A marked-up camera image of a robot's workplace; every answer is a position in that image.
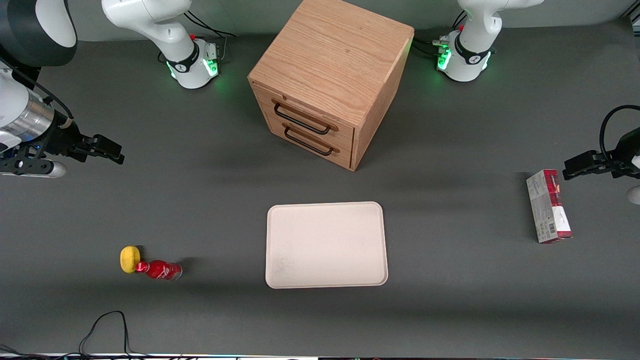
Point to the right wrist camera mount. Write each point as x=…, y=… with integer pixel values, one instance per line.
x=30, y=167

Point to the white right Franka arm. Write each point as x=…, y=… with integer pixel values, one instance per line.
x=150, y=20

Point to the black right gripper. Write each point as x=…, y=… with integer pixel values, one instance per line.
x=66, y=138

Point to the narrow wooden drawer front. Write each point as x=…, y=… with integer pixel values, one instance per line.
x=320, y=152

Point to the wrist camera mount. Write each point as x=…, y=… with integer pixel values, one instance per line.
x=30, y=167
x=635, y=195

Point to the grey and red carton box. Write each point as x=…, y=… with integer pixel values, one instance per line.
x=547, y=210

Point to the wooden drawer cabinet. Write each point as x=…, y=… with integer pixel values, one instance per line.
x=335, y=50

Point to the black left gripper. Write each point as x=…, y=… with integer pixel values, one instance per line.
x=625, y=154

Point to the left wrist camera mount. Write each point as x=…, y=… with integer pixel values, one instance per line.
x=635, y=195

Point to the red coke bottle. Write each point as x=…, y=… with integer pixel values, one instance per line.
x=160, y=270

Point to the beige rectangular tray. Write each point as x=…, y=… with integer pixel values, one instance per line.
x=326, y=245

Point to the yellow lemon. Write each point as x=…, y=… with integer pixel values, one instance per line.
x=129, y=259

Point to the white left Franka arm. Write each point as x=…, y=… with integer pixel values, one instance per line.
x=475, y=40

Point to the wide wooden drawer front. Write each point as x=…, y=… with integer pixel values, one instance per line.
x=300, y=107

